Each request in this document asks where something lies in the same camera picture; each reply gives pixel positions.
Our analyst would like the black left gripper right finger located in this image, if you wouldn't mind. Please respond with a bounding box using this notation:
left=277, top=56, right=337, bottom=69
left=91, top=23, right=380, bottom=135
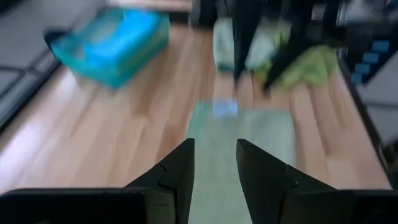
left=235, top=139, right=398, bottom=224

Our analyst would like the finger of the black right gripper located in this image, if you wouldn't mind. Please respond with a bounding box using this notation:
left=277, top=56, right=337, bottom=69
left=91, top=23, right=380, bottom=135
left=262, top=30, right=315, bottom=93
left=232, top=12, right=264, bottom=81

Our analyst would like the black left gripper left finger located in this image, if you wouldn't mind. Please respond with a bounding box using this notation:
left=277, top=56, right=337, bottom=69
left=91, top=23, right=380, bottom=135
left=0, top=138, right=196, bottom=224

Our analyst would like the lime green microfiber towel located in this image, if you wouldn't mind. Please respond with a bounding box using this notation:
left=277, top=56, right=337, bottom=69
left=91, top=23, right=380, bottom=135
left=256, top=45, right=339, bottom=91

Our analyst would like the black equipment with blue slots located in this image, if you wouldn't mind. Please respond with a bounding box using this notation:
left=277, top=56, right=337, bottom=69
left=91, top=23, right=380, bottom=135
left=345, top=27, right=398, bottom=85

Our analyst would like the translucent green plastic bin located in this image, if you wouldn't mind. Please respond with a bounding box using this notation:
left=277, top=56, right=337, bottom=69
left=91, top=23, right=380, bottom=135
left=49, top=7, right=171, bottom=90

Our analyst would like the black aluminium table frame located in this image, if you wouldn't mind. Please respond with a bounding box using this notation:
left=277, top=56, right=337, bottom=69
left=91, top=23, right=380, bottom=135
left=0, top=0, right=394, bottom=190

